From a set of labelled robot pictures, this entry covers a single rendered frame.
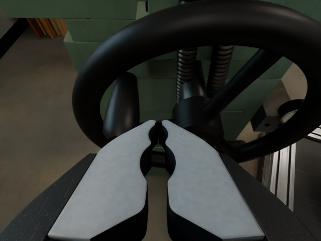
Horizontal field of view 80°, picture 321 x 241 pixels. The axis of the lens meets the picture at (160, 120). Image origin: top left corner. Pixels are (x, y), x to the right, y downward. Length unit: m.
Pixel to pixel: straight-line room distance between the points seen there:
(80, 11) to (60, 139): 0.99
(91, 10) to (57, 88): 1.20
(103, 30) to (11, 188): 1.05
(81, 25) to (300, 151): 0.99
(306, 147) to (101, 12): 1.00
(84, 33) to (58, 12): 0.05
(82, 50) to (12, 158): 1.03
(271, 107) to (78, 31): 0.47
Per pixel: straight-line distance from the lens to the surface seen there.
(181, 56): 0.24
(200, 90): 0.26
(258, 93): 0.52
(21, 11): 0.40
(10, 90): 1.68
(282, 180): 0.96
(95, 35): 0.38
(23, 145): 1.36
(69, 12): 0.37
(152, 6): 0.23
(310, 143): 1.14
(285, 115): 0.50
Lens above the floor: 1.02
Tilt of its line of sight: 58 degrees down
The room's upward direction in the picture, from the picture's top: 1 degrees clockwise
